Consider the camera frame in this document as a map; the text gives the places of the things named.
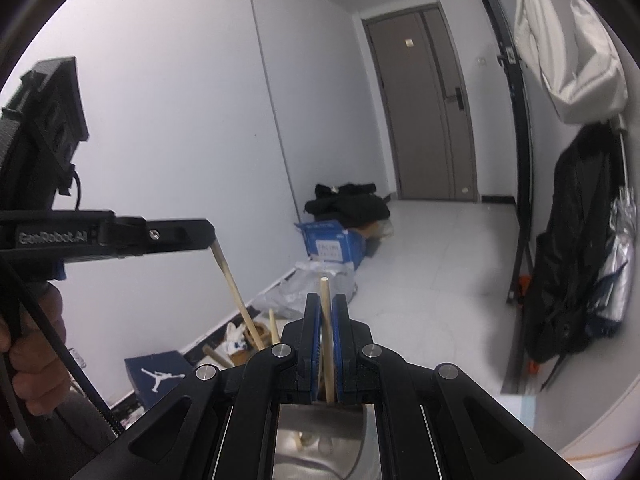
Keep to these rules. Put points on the silver folded umbrella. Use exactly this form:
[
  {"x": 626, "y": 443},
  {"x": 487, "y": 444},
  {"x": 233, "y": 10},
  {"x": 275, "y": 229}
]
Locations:
[{"x": 617, "y": 270}]

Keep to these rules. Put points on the black clothes rack frame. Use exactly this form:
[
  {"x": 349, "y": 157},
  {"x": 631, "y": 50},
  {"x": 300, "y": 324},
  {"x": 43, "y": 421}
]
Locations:
[{"x": 520, "y": 160}]

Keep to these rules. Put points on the white printed bag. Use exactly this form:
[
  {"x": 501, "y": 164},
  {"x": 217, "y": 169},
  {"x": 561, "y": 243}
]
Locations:
[{"x": 245, "y": 342}]

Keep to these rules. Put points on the grey-brown door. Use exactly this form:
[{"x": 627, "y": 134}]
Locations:
[{"x": 425, "y": 125}]

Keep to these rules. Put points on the white cylindrical utensil holder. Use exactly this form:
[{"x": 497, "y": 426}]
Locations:
[{"x": 325, "y": 425}]

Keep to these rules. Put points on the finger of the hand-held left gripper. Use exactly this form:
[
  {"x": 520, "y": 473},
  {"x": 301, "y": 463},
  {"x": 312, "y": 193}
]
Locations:
[{"x": 170, "y": 235}]

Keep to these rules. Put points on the grey plastic bag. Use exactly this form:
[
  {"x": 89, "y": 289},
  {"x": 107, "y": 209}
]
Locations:
[{"x": 300, "y": 290}]

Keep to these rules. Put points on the pile of black clothes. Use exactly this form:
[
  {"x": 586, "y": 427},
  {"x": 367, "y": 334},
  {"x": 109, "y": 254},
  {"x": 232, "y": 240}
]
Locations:
[{"x": 350, "y": 205}]

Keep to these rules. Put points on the person's left hand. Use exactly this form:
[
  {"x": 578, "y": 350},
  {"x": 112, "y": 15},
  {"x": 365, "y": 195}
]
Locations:
[{"x": 40, "y": 360}]

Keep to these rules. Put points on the blue shoe box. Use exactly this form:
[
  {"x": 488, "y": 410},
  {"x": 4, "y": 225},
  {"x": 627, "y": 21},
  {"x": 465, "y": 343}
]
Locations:
[{"x": 157, "y": 377}]

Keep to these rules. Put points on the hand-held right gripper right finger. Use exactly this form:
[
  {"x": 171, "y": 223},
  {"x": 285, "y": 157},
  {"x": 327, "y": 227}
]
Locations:
[{"x": 341, "y": 340}]

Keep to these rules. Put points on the white hanging bag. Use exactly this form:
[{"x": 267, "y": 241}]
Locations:
[{"x": 570, "y": 50}]

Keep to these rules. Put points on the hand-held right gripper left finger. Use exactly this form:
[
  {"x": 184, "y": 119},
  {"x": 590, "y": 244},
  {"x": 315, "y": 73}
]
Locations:
[{"x": 312, "y": 340}]

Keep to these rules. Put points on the black hanging jacket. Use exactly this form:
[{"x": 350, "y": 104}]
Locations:
[{"x": 570, "y": 260}]

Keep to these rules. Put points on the blue cardboard box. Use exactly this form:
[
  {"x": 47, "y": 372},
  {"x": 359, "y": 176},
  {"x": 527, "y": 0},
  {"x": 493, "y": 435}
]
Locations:
[{"x": 330, "y": 245}]

